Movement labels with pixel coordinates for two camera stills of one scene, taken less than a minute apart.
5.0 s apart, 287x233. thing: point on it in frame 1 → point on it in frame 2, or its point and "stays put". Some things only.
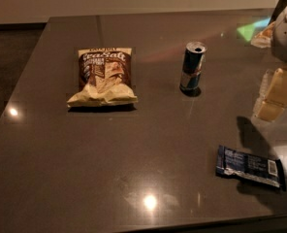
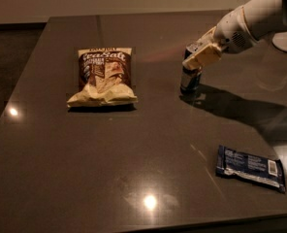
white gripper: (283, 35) → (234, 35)
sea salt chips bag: (105, 76) stays put
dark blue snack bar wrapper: (234, 162) stays put
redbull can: (192, 68) stays put
